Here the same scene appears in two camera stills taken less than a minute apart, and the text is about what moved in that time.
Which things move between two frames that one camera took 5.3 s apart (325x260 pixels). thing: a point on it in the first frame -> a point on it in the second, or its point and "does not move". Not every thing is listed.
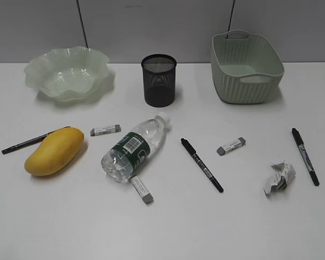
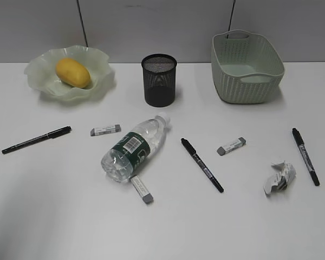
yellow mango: [57, 151] -> [73, 73]
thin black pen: [27, 143] does not move
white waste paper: [286, 173] does not move
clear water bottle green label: [121, 162] does not move
